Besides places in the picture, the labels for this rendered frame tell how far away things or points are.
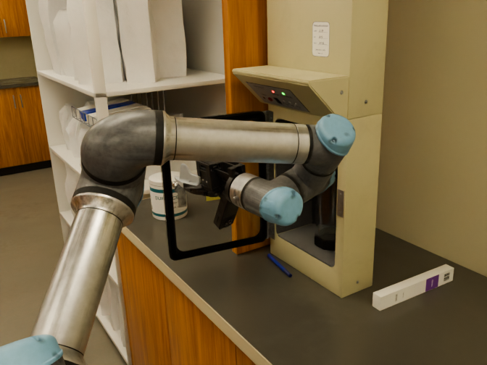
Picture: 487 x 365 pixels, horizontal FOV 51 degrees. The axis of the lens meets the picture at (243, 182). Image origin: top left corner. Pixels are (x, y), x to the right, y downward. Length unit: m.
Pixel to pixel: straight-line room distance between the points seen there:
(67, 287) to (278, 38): 0.84
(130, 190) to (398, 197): 1.03
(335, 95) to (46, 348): 0.78
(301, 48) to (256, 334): 0.70
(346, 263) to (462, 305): 0.31
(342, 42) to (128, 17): 1.26
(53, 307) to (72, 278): 0.05
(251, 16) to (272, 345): 0.85
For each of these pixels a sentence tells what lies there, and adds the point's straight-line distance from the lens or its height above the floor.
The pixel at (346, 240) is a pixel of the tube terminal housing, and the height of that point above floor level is 1.10.
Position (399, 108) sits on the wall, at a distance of 1.67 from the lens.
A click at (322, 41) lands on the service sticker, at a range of 1.25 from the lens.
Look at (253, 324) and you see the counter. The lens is 1.27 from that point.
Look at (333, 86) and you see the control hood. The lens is 1.16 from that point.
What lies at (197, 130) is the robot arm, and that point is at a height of 1.47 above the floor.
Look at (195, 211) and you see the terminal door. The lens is 1.43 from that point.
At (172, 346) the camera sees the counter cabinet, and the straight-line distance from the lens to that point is 1.82.
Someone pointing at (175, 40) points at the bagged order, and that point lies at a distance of 2.46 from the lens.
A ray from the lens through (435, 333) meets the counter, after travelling 1.30.
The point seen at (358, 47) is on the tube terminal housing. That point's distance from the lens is 1.20.
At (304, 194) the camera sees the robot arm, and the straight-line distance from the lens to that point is 1.03.
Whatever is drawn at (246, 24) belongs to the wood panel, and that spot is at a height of 1.62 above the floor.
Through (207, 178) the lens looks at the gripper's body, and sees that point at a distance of 1.13.
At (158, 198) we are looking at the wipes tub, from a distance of 1.85.
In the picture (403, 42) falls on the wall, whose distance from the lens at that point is 1.65.
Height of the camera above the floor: 1.66
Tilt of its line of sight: 19 degrees down
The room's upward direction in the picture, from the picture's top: 2 degrees counter-clockwise
